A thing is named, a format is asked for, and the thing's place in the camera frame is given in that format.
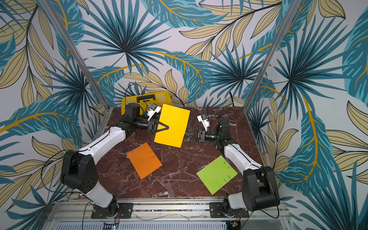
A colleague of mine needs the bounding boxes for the yellow paper sheet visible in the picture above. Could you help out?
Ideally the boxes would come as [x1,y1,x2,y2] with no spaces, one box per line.
[154,104,190,148]

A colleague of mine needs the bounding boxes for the aluminium corner post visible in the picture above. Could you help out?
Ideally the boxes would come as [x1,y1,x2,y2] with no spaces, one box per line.
[38,0,110,110]
[243,0,301,113]

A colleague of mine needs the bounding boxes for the lime green paper sheet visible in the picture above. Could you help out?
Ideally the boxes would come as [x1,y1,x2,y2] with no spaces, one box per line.
[197,156,238,195]

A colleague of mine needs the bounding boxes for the left aluminium corner post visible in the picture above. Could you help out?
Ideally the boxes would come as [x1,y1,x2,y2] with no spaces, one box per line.
[38,0,110,110]

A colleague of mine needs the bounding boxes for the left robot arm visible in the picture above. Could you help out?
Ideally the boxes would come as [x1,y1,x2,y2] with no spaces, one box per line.
[60,103,162,218]

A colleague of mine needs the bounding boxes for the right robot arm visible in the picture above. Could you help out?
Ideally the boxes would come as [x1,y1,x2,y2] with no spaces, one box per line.
[197,114,280,218]

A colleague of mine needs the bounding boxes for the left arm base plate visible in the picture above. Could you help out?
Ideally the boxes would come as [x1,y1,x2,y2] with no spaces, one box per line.
[91,203,133,219]

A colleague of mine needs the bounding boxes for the aluminium front frame rail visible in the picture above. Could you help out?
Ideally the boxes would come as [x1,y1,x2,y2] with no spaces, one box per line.
[43,197,297,230]

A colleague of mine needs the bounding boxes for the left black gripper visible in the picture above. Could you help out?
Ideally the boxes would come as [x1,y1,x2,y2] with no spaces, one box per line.
[134,117,169,133]

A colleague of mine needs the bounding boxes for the right aluminium corner post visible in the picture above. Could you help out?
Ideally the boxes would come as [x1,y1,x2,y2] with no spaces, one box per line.
[243,0,301,113]

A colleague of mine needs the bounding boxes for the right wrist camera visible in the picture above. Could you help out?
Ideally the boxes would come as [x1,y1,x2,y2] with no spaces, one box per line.
[197,114,210,132]

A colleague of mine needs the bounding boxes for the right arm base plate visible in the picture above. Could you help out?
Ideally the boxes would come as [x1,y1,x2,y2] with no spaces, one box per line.
[209,201,249,218]

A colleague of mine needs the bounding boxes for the orange paper sheet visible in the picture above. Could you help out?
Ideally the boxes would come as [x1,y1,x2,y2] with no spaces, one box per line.
[127,143,162,180]

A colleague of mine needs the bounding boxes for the yellow black toolbox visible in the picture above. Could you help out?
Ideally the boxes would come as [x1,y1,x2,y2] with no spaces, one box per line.
[121,91,173,115]

